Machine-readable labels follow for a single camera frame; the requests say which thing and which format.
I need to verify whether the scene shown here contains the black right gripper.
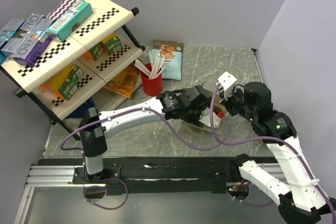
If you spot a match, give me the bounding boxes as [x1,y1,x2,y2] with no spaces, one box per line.
[219,85,256,122]

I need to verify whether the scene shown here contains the cream two-tier shelf rack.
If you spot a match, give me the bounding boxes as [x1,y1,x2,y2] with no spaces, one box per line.
[1,0,145,133]

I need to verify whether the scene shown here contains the orange snack bag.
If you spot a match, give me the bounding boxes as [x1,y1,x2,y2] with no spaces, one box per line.
[104,62,140,99]

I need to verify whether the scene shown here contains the blue snack pouch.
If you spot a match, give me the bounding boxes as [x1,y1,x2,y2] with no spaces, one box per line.
[151,40,184,81]

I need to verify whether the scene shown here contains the dark blue bag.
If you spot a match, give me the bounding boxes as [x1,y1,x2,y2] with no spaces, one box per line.
[66,98,95,119]

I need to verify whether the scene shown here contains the brown paper bag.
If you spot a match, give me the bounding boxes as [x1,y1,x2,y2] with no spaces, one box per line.
[182,94,229,136]

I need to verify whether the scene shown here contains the blue silver box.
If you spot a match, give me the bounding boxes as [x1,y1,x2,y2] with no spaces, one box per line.
[0,18,25,50]

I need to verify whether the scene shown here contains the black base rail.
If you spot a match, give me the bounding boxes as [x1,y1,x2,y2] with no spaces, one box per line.
[72,155,279,197]

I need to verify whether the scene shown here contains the silver purple box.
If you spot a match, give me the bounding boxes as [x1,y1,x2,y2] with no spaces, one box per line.
[1,14,54,66]

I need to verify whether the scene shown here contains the white wrapped straws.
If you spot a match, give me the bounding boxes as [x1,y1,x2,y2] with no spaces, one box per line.
[134,51,166,79]

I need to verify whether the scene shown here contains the teal box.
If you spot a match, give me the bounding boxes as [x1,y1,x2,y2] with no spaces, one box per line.
[47,0,93,42]

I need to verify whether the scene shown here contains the orange green large box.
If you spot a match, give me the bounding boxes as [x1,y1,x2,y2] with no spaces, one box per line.
[39,63,83,101]

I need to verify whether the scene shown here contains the red cup holder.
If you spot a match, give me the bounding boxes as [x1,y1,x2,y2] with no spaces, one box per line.
[140,71,163,97]

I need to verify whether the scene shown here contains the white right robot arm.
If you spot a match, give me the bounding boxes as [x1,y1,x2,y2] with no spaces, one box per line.
[216,77,335,223]

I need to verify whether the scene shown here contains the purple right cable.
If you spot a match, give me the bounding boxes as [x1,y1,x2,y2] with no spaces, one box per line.
[209,83,335,224]

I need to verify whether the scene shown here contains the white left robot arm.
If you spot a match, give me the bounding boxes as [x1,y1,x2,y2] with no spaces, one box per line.
[79,85,211,183]

